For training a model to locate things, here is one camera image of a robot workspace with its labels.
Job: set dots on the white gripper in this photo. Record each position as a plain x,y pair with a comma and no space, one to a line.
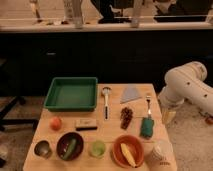
167,115

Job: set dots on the grey towel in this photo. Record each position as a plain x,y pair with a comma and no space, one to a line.
130,93

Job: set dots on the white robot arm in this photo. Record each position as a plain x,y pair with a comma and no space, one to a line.
185,82

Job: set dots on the green plastic tray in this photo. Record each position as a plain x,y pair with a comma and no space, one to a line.
72,94

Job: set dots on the green sponge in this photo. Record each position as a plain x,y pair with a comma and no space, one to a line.
146,129

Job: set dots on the silver fork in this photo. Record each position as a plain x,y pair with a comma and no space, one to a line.
148,100

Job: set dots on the bunch of dark grapes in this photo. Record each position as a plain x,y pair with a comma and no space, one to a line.
126,117

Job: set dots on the white paper cup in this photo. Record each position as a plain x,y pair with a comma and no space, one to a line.
161,151

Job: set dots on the orange bowl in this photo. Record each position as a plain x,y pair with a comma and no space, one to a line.
134,146

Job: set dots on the yellow corn cob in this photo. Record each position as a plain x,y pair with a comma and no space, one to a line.
127,154

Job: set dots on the light green cup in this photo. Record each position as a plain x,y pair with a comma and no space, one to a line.
97,149

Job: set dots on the wooden block eraser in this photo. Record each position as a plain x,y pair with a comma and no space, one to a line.
85,124

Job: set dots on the green cucumber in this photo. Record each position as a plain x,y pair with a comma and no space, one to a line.
70,149

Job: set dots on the dark brown bowl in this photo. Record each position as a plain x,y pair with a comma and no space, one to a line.
64,142

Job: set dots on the red orange fruit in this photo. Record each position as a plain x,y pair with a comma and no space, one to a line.
55,123

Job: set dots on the small metal cup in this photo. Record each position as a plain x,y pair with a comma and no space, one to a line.
42,149

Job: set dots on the metal spoon black handle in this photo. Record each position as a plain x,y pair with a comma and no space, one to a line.
105,93

